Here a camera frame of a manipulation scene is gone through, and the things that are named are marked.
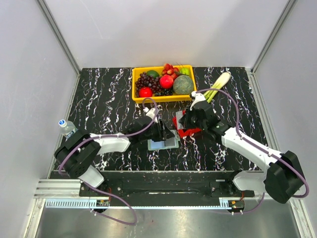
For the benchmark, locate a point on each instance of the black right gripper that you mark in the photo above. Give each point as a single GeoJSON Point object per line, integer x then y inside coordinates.
{"type": "Point", "coordinates": [184, 120]}

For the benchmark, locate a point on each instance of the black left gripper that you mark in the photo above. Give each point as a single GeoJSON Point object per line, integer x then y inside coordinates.
{"type": "Point", "coordinates": [164, 134]}

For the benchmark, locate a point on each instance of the red plastic card tray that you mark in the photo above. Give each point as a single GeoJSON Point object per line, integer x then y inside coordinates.
{"type": "Point", "coordinates": [183, 133]}

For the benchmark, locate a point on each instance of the white credit card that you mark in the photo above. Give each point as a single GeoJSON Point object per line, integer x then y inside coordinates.
{"type": "Point", "coordinates": [180, 119]}

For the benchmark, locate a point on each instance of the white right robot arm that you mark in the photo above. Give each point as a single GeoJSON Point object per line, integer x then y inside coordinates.
{"type": "Point", "coordinates": [280, 175]}

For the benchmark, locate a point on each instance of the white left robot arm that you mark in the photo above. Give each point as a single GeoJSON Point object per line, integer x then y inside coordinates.
{"type": "Point", "coordinates": [77, 153]}

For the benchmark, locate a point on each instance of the green spring onion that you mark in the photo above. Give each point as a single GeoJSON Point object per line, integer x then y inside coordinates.
{"type": "Point", "coordinates": [219, 84]}

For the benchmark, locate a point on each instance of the green netted melon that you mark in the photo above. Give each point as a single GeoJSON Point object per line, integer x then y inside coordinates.
{"type": "Point", "coordinates": [183, 85]}

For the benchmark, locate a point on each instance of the red round fruit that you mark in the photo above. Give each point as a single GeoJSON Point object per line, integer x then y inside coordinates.
{"type": "Point", "coordinates": [145, 92]}

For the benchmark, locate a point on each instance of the green apple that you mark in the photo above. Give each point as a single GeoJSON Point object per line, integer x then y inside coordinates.
{"type": "Point", "coordinates": [185, 71]}

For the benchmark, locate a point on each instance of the red pomegranate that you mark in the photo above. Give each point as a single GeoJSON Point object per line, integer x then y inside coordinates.
{"type": "Point", "coordinates": [166, 81]}

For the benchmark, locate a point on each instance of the dark purple grape bunch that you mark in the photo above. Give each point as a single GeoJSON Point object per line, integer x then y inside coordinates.
{"type": "Point", "coordinates": [147, 81]}

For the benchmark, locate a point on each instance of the green avocado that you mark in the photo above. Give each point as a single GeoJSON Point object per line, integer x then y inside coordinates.
{"type": "Point", "coordinates": [152, 73]}

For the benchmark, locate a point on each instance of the yellow plastic fruit bin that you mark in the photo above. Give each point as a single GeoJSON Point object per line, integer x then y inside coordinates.
{"type": "Point", "coordinates": [173, 98]}

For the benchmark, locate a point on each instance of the clear plastic water bottle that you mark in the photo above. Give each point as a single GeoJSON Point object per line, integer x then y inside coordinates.
{"type": "Point", "coordinates": [66, 128]}

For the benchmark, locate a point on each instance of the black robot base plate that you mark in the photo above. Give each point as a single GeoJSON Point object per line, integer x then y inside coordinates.
{"type": "Point", "coordinates": [198, 188]}

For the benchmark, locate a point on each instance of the aluminium frame rail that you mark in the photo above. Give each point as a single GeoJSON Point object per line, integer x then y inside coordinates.
{"type": "Point", "coordinates": [95, 204]}

